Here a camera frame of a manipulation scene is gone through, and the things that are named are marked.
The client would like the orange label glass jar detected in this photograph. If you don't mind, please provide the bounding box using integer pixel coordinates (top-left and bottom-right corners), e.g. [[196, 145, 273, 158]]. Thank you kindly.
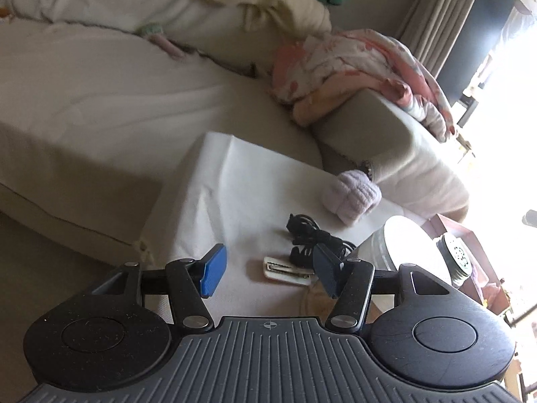
[[356, 216, 451, 284]]

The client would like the white metal clip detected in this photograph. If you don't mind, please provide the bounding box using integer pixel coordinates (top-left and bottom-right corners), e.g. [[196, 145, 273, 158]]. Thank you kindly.
[[263, 257, 317, 286]]

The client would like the lilac knitted cloth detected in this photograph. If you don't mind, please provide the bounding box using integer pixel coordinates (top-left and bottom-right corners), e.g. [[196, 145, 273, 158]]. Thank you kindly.
[[321, 170, 382, 226]]

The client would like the white table cloth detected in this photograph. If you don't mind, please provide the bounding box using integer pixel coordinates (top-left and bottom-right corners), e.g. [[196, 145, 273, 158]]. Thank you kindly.
[[136, 133, 408, 320]]

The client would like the green lid glass jar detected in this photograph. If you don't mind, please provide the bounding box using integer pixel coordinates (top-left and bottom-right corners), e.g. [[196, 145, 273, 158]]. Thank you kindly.
[[436, 233, 473, 288]]

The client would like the pink cardboard box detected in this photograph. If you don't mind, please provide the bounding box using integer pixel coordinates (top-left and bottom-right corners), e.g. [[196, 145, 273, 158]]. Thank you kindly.
[[422, 215, 510, 316]]

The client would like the floral pink blanket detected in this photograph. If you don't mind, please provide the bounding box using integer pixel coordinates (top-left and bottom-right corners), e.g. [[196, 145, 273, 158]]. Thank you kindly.
[[271, 29, 456, 143]]

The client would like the beige sofa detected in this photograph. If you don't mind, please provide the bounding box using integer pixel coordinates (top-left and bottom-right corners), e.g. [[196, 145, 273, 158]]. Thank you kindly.
[[1, 0, 470, 258]]

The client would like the beige curtain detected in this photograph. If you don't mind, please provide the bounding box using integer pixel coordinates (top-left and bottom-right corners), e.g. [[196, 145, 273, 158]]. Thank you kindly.
[[396, 0, 475, 77]]

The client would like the black cable bundle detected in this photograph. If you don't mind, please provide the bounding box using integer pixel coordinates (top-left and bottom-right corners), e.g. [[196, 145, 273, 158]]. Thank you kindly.
[[285, 213, 358, 266]]

